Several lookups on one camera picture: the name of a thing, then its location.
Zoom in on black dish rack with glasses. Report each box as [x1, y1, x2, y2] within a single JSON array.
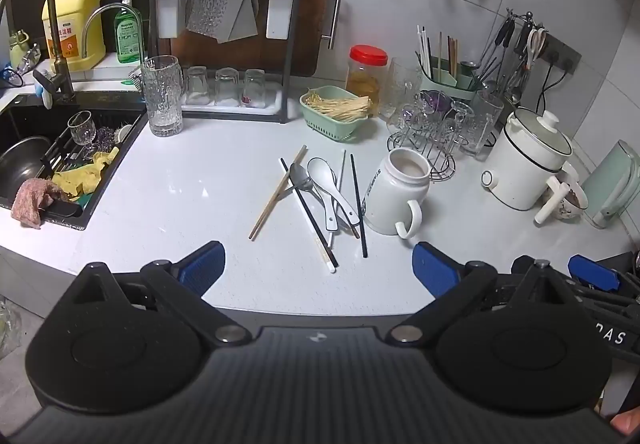
[[148, 0, 304, 125]]

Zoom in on upturned crystal glass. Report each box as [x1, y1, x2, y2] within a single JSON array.
[[397, 106, 426, 147], [430, 119, 458, 155]]

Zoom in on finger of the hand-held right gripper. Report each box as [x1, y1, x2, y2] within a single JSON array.
[[567, 254, 640, 297]]

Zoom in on dark wall power strip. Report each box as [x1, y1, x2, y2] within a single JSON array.
[[542, 34, 583, 73]]

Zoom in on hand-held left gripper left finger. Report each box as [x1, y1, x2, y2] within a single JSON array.
[[75, 240, 253, 346]]

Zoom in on wooden cutting board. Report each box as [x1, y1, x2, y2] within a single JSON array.
[[171, 0, 344, 78]]

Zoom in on plain steel cleaver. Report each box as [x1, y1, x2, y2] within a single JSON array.
[[216, 0, 261, 44]]

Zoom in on tall textured glass mug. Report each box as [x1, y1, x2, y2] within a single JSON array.
[[470, 91, 505, 155], [140, 54, 186, 139]]

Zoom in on wide textured glass pitcher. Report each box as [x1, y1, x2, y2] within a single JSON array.
[[386, 58, 427, 121]]

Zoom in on dark kitchen faucet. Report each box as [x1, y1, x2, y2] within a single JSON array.
[[0, 0, 77, 103]]

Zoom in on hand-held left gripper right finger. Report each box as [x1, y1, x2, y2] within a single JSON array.
[[391, 241, 568, 346]]

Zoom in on wire glass holder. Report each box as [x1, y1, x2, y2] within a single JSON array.
[[386, 88, 496, 183]]

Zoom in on green dish soap bottle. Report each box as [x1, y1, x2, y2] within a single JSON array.
[[113, 0, 146, 65]]

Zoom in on stainless steel pot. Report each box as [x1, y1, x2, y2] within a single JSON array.
[[0, 136, 52, 201]]

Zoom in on red lid plastic jar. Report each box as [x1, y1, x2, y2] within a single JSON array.
[[347, 44, 390, 119]]

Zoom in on black chopstick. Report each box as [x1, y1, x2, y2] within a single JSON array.
[[349, 153, 369, 259], [279, 157, 340, 271]]

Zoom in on pink cloth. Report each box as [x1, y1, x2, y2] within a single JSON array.
[[11, 178, 68, 229]]

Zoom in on small clear glass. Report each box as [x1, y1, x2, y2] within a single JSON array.
[[243, 68, 267, 109], [215, 67, 240, 106], [185, 66, 209, 105]]

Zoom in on white floral cup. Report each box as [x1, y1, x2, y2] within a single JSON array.
[[534, 173, 589, 225]]

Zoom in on green plastic basket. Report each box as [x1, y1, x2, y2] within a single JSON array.
[[299, 85, 374, 145]]

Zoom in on upturned stemmed crystal goblet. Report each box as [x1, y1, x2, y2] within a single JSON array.
[[450, 100, 475, 135]]

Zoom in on white handled scissors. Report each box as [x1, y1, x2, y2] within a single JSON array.
[[526, 26, 547, 63]]

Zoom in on white blue-rimmed ceramic spoon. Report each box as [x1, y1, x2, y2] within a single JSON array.
[[320, 189, 362, 225], [306, 157, 341, 231]]

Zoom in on pale green bottle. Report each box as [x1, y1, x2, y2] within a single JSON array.
[[7, 30, 32, 69]]

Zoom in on yellow detergent jug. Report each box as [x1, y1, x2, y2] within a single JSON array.
[[41, 0, 107, 73]]

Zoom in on white electric cooker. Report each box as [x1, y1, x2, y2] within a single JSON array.
[[481, 107, 580, 212]]

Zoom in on white rack cup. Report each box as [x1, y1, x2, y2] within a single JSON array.
[[265, 0, 294, 41], [156, 0, 182, 40]]

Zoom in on black kitchen sink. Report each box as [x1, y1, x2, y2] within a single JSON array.
[[0, 96, 149, 231]]

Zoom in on chrome gooseneck faucet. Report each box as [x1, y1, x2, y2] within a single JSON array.
[[81, 2, 146, 60]]

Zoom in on white ceramic utensil jar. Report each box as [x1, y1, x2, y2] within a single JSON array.
[[361, 147, 432, 239]]

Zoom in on yellow cloth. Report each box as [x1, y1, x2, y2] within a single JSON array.
[[51, 146, 121, 203]]

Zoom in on black sink drain rack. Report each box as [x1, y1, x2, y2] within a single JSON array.
[[40, 110, 147, 231]]

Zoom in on large metal spoon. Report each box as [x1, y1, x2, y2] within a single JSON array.
[[289, 162, 316, 195]]

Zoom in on clear plastic bag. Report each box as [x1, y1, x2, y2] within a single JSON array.
[[0, 296, 23, 365]]

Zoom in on green cutlery drainer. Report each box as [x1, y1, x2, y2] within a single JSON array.
[[417, 61, 482, 103]]

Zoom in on mint green electric kettle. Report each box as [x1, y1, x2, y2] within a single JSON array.
[[581, 140, 640, 231]]

